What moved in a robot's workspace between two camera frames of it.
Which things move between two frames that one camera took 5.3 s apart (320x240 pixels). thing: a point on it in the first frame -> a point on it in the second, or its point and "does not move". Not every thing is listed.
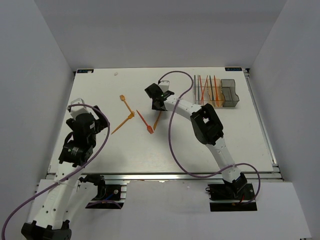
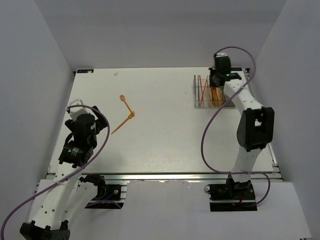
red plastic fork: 149,128 -> 216,89
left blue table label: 84,71 does not move
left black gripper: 101,122 does not move
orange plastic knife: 155,124 -> 213,90
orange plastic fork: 131,115 does not move
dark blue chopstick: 194,85 does not move
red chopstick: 204,87 does not move
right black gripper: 154,108 -> 211,71
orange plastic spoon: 122,97 does not move
